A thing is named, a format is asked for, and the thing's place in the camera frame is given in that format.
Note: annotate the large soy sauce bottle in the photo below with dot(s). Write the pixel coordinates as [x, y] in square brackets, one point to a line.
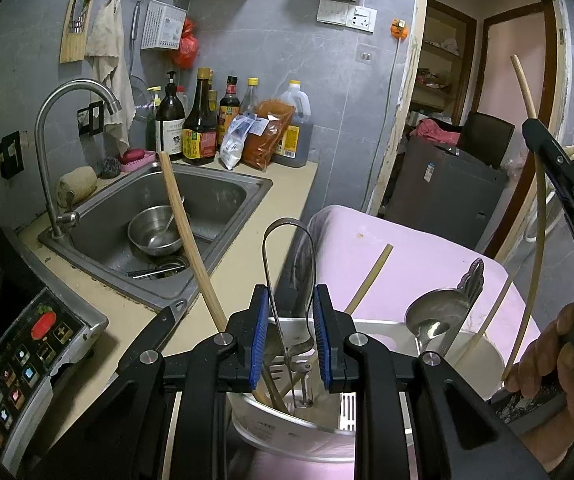
[199, 120]

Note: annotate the metal fork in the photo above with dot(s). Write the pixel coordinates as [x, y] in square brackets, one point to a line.
[472, 280]

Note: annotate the red plastic bag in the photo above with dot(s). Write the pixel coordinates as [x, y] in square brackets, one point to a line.
[187, 45]

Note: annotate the cooking oil jug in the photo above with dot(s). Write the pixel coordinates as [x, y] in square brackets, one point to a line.
[297, 115]

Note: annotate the metal tongs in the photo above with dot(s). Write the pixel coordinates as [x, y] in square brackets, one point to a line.
[287, 220]

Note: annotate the steel wool scourer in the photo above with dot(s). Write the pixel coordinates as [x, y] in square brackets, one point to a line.
[109, 167]

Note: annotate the red label sauce bottle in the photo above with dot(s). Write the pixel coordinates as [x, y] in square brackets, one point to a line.
[228, 105]

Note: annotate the beige hanging towel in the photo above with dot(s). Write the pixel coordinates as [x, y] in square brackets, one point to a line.
[104, 35]

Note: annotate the clear bottle yellow cap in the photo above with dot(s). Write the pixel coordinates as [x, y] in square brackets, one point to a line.
[250, 95]

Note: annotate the white wall socket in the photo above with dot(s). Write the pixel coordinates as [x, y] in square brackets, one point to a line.
[364, 17]

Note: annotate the induction cooker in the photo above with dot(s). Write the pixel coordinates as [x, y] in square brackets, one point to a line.
[27, 340]

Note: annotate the wooden shelf unit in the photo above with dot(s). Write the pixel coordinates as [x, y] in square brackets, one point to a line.
[442, 55]

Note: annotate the steel faucet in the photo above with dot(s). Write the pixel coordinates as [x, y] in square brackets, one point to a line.
[41, 150]

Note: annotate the wooden door frame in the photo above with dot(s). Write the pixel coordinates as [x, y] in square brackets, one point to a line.
[402, 110]

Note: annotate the metal spoon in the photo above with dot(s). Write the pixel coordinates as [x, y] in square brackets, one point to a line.
[432, 310]

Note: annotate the white and blue packet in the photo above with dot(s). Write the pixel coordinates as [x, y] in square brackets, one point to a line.
[237, 140]

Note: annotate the white wall switch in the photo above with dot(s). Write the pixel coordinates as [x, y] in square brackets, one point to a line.
[334, 12]

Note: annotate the wooden knife holder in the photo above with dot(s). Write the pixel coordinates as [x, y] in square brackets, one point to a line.
[74, 45]

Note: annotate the orange spice packet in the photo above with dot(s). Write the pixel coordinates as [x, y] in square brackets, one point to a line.
[267, 132]

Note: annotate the orange wall hook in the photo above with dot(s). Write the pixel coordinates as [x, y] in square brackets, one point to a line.
[399, 30]

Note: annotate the black chair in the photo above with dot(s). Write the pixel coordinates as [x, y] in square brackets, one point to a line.
[492, 137]

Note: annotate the white plastic cup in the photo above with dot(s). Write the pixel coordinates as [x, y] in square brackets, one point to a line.
[392, 340]

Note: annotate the steel sink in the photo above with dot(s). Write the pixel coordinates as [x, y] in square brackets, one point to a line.
[217, 195]

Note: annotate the white wall box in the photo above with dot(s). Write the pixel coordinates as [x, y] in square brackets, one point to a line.
[164, 25]

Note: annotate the black wall socket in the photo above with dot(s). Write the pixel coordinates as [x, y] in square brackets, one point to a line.
[90, 117]
[11, 152]

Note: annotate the beige kitchen counter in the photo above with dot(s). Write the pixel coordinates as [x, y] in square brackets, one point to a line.
[287, 185]

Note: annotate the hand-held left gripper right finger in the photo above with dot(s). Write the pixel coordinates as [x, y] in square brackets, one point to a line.
[324, 340]

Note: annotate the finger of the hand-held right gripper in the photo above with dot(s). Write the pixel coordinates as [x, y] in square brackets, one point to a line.
[567, 175]

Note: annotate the metal bowl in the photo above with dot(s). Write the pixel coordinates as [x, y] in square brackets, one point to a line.
[149, 225]

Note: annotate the slim dark sauce bottle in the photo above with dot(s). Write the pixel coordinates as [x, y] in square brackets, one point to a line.
[213, 92]

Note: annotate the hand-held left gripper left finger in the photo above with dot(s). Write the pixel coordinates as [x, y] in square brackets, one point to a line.
[259, 340]

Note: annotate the pink soap dish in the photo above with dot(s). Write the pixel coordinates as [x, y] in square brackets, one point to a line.
[137, 157]

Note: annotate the red cloth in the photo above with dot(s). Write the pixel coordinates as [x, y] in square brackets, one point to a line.
[434, 130]

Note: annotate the loofah sponge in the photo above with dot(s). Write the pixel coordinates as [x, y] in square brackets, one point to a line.
[77, 182]

